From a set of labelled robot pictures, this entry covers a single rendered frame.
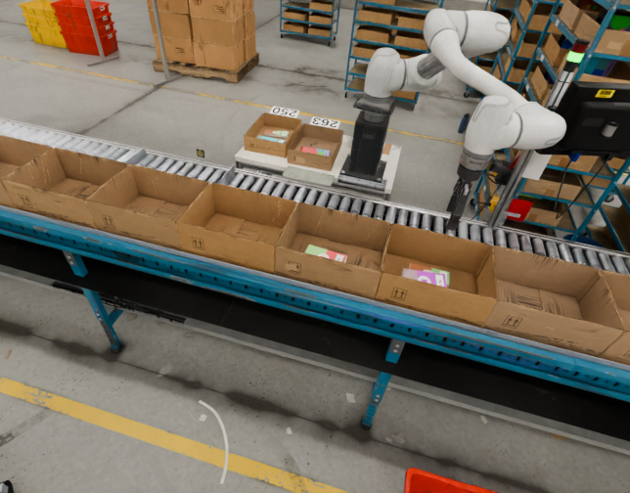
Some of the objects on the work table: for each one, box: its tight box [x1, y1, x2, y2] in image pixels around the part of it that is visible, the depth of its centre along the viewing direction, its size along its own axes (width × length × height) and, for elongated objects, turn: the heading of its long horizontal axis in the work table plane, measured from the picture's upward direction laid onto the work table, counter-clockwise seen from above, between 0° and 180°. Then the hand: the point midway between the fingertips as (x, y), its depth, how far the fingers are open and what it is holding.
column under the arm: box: [339, 111, 390, 183], centre depth 231 cm, size 26×26×33 cm
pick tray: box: [288, 123, 343, 171], centre depth 248 cm, size 28×38×10 cm
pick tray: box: [244, 112, 302, 158], centre depth 256 cm, size 28×38×10 cm
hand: (452, 215), depth 135 cm, fingers open, 10 cm apart
